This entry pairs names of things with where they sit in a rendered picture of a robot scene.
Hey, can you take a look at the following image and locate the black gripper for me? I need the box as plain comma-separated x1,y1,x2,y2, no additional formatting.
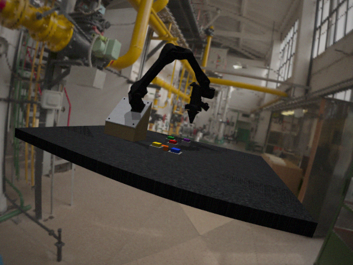
185,95,202,124

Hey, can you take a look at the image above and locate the yellow button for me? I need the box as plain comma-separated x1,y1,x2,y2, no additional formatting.
148,142,164,154

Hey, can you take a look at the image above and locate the purple button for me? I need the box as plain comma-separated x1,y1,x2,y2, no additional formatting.
181,138,191,147

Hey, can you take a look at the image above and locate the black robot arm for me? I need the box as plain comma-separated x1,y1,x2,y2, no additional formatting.
128,43,215,113

